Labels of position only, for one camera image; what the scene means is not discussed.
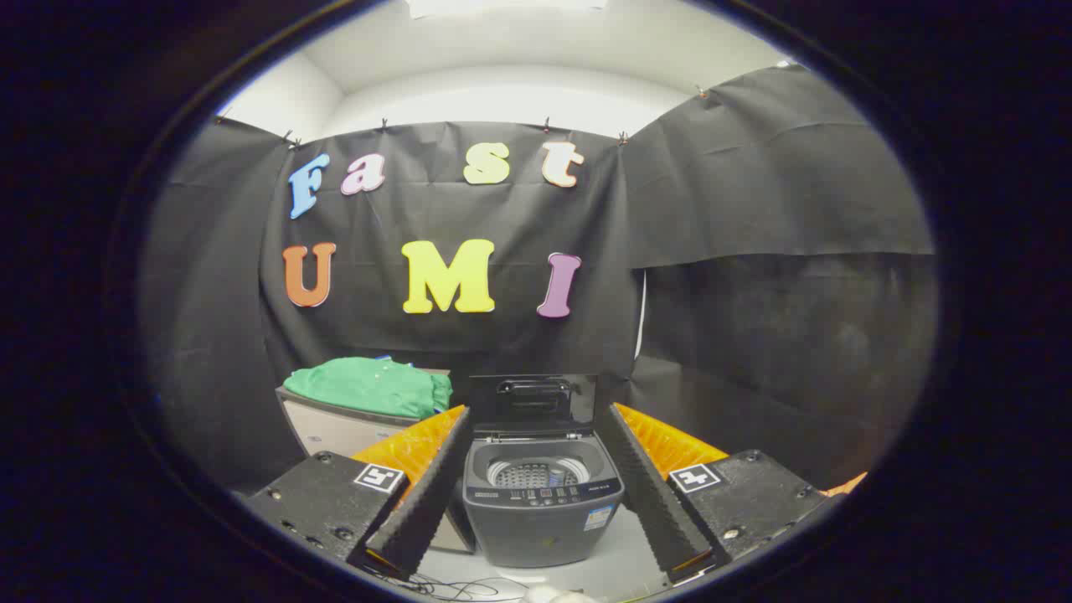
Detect black backdrop cloth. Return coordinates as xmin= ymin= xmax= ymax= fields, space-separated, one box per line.
xmin=138 ymin=65 xmax=937 ymax=495

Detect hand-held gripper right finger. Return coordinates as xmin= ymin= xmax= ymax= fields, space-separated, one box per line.
xmin=596 ymin=402 xmax=868 ymax=585

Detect green polo shirt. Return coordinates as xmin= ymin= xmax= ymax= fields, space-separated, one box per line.
xmin=283 ymin=357 xmax=454 ymax=420

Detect grey washing machine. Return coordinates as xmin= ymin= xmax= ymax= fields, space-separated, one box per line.
xmin=462 ymin=429 xmax=626 ymax=569

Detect black floor cables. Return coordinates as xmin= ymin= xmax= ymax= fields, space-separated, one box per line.
xmin=368 ymin=569 xmax=530 ymax=602

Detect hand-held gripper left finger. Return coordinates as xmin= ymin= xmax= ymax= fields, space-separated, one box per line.
xmin=247 ymin=405 xmax=472 ymax=580

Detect grey cabinet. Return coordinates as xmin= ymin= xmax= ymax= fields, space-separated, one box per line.
xmin=276 ymin=387 xmax=478 ymax=554

